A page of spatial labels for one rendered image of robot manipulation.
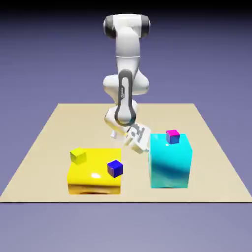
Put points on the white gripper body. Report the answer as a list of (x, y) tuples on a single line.
[(139, 143)]

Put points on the small magenta cube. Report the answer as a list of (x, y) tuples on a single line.
[(172, 136)]

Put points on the large yellow box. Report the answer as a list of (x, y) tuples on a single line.
[(92, 173)]

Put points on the small blue cube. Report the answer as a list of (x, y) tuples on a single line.
[(115, 168)]

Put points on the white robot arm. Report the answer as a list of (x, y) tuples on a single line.
[(127, 51)]

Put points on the small yellow cube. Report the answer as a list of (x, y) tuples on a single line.
[(78, 156)]

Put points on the large cyan box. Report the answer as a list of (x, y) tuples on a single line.
[(169, 163)]

